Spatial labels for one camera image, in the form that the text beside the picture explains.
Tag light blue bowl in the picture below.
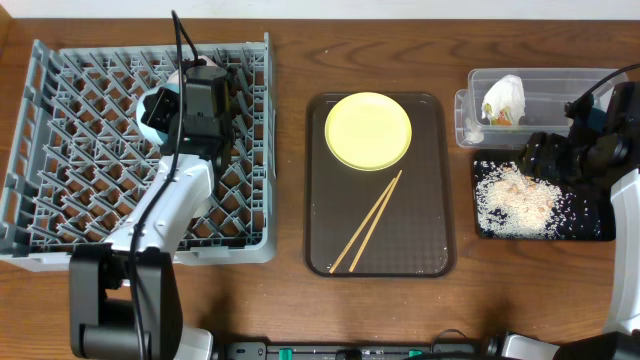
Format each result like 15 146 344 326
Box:
135 82 179 146

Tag green snack wrapper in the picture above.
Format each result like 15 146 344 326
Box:
490 108 514 126

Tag white napkin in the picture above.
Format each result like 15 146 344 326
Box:
481 75 526 126

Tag wooden chopstick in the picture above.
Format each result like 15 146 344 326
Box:
349 170 403 272
329 177 395 274

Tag white bowl with food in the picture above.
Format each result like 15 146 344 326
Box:
181 55 221 78

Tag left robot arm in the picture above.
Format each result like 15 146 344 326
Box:
69 60 234 359

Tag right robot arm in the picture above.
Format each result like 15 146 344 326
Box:
498 82 639 359

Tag black waste tray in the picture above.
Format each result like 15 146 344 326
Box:
471 148 617 243

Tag spilled rice food waste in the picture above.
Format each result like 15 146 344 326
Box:
474 160 601 240

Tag grey dishwasher rack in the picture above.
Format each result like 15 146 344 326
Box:
1 39 277 272

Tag clear plastic bin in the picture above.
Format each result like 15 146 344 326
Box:
454 68 612 150

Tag yellow round plate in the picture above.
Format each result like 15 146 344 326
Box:
324 92 413 171

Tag dark brown serving tray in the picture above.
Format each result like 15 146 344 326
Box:
304 93 456 278

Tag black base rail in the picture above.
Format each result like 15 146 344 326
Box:
211 341 498 360

